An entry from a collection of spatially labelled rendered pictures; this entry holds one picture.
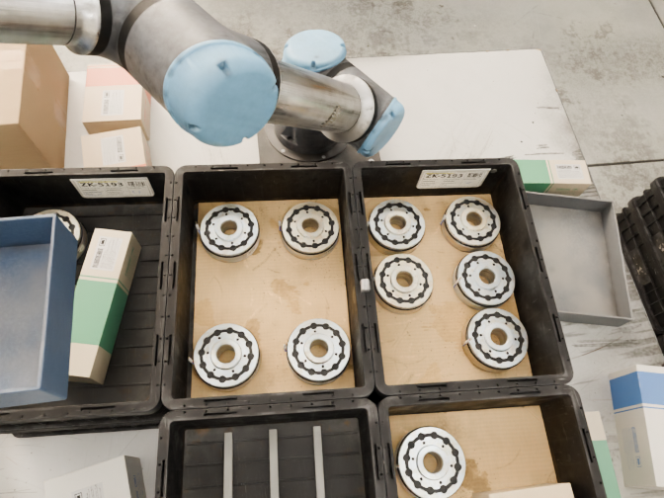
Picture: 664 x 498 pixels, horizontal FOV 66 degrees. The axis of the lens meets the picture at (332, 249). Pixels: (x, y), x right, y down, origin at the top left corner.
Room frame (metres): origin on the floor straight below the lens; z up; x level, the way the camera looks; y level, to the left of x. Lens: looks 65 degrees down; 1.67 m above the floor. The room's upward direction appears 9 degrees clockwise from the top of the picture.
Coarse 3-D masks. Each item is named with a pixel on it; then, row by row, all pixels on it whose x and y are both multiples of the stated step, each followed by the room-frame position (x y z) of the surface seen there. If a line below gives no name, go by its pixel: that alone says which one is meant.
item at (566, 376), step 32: (384, 160) 0.53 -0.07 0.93; (416, 160) 0.54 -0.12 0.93; (448, 160) 0.55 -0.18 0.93; (480, 160) 0.57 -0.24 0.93; (512, 160) 0.58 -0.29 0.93; (544, 288) 0.34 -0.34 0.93; (384, 384) 0.15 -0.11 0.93; (416, 384) 0.16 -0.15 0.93; (448, 384) 0.16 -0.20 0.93; (480, 384) 0.17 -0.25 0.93; (512, 384) 0.18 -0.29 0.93; (544, 384) 0.19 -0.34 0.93
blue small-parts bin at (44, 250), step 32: (0, 224) 0.22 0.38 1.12; (32, 224) 0.23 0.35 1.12; (0, 256) 0.20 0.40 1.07; (32, 256) 0.21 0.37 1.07; (64, 256) 0.20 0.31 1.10; (0, 288) 0.16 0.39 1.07; (32, 288) 0.17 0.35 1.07; (64, 288) 0.17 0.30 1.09; (0, 320) 0.12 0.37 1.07; (32, 320) 0.13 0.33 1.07; (64, 320) 0.13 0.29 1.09; (0, 352) 0.09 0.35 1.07; (32, 352) 0.09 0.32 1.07; (64, 352) 0.10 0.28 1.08; (0, 384) 0.05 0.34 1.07; (32, 384) 0.06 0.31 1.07; (64, 384) 0.06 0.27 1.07
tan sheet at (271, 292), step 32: (256, 256) 0.36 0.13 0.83; (288, 256) 0.37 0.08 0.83; (224, 288) 0.29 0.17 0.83; (256, 288) 0.30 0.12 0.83; (288, 288) 0.31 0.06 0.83; (320, 288) 0.32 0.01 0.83; (224, 320) 0.23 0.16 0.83; (256, 320) 0.24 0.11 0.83; (288, 320) 0.25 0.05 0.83; (224, 352) 0.18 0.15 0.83; (320, 352) 0.20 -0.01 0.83; (192, 384) 0.12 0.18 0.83; (256, 384) 0.14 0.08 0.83; (288, 384) 0.14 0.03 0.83; (352, 384) 0.16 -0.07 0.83
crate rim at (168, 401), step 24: (192, 168) 0.45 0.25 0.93; (216, 168) 0.46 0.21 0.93; (240, 168) 0.47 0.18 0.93; (264, 168) 0.48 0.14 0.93; (288, 168) 0.48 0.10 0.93; (312, 168) 0.49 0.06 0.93; (336, 168) 0.50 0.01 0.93; (360, 264) 0.33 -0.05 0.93; (168, 288) 0.24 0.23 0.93; (360, 288) 0.29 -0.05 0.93; (168, 312) 0.20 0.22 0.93; (360, 312) 0.25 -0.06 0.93; (168, 336) 0.17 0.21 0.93; (360, 336) 0.21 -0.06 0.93; (168, 360) 0.13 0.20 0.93; (168, 384) 0.10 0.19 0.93; (168, 408) 0.07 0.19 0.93; (192, 408) 0.07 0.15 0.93
